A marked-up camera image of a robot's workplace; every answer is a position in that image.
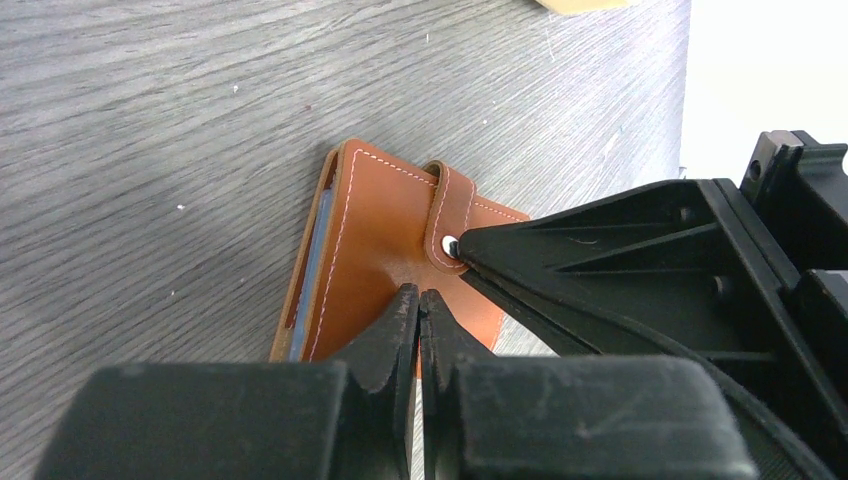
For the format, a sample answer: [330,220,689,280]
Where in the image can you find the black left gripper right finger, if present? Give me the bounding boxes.
[419,290,759,479]

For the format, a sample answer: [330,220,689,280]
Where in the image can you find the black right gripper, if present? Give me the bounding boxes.
[457,130,847,471]

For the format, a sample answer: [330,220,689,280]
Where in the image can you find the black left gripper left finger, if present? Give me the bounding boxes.
[35,284,419,479]

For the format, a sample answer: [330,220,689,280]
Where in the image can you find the orange leather card holder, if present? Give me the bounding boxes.
[270,139,526,362]

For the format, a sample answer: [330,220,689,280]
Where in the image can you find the beige oval tray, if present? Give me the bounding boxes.
[536,0,639,15]

